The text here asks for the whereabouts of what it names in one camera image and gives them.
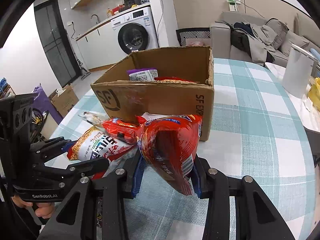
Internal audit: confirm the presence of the white electric kettle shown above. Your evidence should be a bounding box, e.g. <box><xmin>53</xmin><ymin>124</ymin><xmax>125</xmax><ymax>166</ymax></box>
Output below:
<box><xmin>282</xmin><ymin>44</ymin><xmax>318</xmax><ymax>99</ymax></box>

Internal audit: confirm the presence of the nougat cracker package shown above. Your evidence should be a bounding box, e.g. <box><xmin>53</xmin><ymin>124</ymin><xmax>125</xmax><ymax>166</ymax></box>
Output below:
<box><xmin>78</xmin><ymin>111</ymin><xmax>110</xmax><ymax>127</ymax></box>

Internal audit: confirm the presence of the red chips bag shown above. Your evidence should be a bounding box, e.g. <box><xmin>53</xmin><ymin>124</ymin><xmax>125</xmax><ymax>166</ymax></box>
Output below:
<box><xmin>135</xmin><ymin>114</ymin><xmax>202</xmax><ymax>196</ymax></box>

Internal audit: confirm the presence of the white side table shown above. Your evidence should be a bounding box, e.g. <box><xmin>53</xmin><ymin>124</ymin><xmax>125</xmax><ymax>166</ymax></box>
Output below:
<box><xmin>265</xmin><ymin>62</ymin><xmax>320</xmax><ymax>132</ymax></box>

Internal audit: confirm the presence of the patterned black white chair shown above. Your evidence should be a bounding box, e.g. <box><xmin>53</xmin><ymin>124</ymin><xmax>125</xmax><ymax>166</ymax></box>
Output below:
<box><xmin>176</xmin><ymin>27</ymin><xmax>212</xmax><ymax>47</ymax></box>

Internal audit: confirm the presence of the pink cloth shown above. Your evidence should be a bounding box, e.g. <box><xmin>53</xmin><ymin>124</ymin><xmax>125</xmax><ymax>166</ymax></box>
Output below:
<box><xmin>186</xmin><ymin>41</ymin><xmax>204</xmax><ymax>46</ymax></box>

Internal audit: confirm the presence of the grey cushion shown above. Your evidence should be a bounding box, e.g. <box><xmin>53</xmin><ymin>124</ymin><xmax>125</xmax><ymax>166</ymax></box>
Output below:
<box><xmin>266</xmin><ymin>18</ymin><xmax>289</xmax><ymax>50</ymax></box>

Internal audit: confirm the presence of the cardboard box on floor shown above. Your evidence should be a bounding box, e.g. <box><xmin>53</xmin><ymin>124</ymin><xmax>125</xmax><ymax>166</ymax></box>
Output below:
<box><xmin>49</xmin><ymin>85</ymin><xmax>79</xmax><ymax>118</ymax></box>

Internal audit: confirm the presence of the grey sofa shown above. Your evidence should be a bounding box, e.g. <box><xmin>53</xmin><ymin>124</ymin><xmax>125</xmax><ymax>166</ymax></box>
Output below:
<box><xmin>210</xmin><ymin>12</ymin><xmax>319</xmax><ymax>67</ymax></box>

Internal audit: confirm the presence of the black glass door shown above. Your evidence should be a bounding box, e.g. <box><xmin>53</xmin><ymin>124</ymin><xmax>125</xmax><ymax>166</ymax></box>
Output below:
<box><xmin>34</xmin><ymin>0</ymin><xmax>81</xmax><ymax>87</ymax></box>

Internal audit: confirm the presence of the white noodle snack bag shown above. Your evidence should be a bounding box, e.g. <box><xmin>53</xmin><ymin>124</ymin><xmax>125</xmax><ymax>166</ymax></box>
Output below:
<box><xmin>66</xmin><ymin>126</ymin><xmax>137</xmax><ymax>181</ymax></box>

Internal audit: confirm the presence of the purple bag on floor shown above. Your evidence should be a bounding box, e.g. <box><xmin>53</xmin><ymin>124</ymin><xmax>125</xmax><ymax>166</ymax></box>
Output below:
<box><xmin>33</xmin><ymin>85</ymin><xmax>62</xmax><ymax>124</ymax></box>

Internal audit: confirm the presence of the small red snack packet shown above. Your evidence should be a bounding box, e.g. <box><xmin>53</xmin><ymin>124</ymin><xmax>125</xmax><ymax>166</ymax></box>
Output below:
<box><xmin>102</xmin><ymin>118</ymin><xmax>139</xmax><ymax>145</ymax></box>

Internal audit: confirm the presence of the left hand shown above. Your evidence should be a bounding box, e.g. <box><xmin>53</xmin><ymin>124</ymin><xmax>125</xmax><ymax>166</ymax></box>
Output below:
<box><xmin>11</xmin><ymin>195</ymin><xmax>55</xmax><ymax>219</ymax></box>

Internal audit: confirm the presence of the cardboard SF express box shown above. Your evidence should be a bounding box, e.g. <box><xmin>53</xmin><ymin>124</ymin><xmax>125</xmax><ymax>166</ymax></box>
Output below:
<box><xmin>91</xmin><ymin>46</ymin><xmax>214</xmax><ymax>141</ymax></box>

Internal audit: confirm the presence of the teal plaid tablecloth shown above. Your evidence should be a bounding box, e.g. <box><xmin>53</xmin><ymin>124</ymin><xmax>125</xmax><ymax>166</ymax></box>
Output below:
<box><xmin>44</xmin><ymin>57</ymin><xmax>317</xmax><ymax>240</ymax></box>

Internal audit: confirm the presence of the white washing machine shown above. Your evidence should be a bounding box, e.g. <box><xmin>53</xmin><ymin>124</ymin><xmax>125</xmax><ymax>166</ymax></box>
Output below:
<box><xmin>111</xmin><ymin>5</ymin><xmax>158</xmax><ymax>55</ymax></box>

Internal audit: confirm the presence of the purple white snack bag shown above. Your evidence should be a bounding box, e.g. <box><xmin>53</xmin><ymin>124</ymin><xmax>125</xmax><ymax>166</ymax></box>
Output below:
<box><xmin>126</xmin><ymin>68</ymin><xmax>158</xmax><ymax>81</ymax></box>

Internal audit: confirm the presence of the yellow plastic bag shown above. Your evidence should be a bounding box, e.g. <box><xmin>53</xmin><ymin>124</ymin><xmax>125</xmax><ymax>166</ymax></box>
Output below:
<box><xmin>308</xmin><ymin>77</ymin><xmax>320</xmax><ymax>111</ymax></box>

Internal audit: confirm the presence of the pile of clothes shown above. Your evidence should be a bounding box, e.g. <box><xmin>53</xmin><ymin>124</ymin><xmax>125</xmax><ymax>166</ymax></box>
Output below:
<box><xmin>231</xmin><ymin>22</ymin><xmax>277</xmax><ymax>65</ymax></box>

